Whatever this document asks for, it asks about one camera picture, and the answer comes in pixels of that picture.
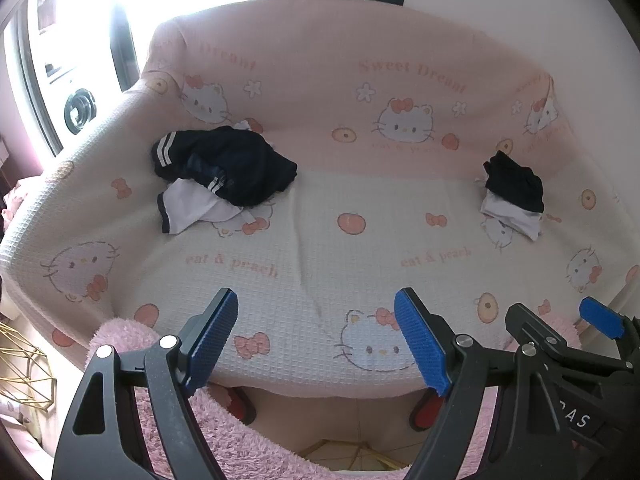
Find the pink fluffy cloth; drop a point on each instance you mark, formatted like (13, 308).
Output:
(240, 440)

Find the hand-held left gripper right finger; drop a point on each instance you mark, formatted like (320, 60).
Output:
(420, 340)

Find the white washing machine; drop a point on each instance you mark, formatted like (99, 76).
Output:
(77, 107)

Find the folded white garment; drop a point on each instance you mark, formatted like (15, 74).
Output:
(515, 222)

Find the folded navy garment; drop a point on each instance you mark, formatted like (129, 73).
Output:
(515, 185)

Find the navy pants with white stripes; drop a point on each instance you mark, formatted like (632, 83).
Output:
(235, 160)

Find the white shirt with navy trim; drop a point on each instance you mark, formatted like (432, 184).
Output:
(185, 205)

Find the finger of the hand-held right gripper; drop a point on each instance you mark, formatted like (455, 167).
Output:
(530, 332)
(602, 317)

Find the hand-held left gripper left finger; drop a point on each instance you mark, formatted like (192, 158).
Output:
(216, 337)

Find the red black slipper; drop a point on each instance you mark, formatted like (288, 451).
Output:
(425, 412)
(242, 405)

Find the pink cartoon cat printed blanket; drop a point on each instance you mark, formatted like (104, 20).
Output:
(350, 185)

